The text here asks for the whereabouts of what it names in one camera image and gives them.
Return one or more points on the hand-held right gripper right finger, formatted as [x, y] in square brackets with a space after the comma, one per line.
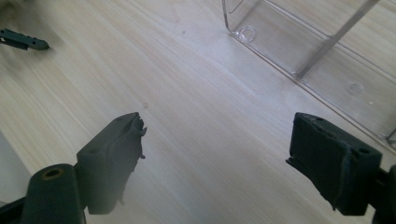
[336, 165]

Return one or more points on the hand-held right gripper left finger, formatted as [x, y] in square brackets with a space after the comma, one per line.
[109, 161]

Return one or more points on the clear acrylic organizer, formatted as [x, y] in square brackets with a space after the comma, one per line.
[280, 40]

